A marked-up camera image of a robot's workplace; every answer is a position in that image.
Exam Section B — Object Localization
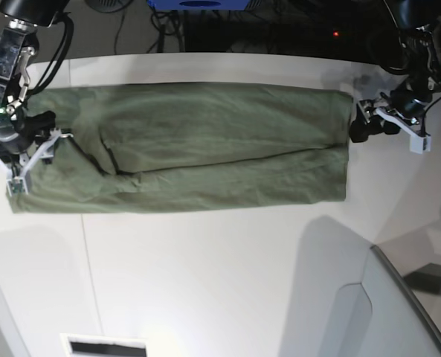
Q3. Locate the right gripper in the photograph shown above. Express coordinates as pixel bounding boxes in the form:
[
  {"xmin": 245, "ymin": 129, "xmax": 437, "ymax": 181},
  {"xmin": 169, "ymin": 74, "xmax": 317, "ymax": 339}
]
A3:
[{"xmin": 0, "ymin": 107, "xmax": 56, "ymax": 160}]

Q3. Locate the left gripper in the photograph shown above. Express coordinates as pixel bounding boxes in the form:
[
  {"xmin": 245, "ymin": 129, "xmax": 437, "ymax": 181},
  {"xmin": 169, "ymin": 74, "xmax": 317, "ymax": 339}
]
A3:
[{"xmin": 349, "ymin": 80, "xmax": 433, "ymax": 142}]

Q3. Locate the green t-shirt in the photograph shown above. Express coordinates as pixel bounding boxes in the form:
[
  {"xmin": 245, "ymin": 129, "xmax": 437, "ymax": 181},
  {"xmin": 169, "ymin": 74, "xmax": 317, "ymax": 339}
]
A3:
[{"xmin": 7, "ymin": 83, "xmax": 353, "ymax": 213}]

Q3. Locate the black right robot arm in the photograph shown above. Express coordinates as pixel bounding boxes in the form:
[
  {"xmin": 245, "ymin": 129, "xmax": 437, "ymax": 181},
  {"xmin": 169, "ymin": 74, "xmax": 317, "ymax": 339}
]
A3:
[{"xmin": 0, "ymin": 1, "xmax": 74, "ymax": 158}]

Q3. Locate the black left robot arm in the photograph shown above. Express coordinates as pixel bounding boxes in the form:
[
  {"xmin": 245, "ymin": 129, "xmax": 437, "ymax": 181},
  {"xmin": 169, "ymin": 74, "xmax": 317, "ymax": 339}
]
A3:
[{"xmin": 349, "ymin": 1, "xmax": 441, "ymax": 143}]

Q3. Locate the blue bin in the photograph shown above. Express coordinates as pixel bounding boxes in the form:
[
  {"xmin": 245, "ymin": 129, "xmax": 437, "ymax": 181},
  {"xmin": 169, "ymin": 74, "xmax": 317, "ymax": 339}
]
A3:
[{"xmin": 147, "ymin": 0, "xmax": 250, "ymax": 11}]

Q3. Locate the grey monitor edge panel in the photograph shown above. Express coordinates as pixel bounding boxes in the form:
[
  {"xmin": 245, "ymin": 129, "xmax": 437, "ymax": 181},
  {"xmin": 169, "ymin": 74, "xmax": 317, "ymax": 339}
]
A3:
[{"xmin": 370, "ymin": 245, "xmax": 441, "ymax": 357}]

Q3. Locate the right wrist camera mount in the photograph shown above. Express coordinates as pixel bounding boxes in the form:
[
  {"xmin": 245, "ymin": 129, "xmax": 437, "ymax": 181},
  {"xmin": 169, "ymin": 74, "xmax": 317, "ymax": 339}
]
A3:
[{"xmin": 0, "ymin": 128, "xmax": 74, "ymax": 196}]

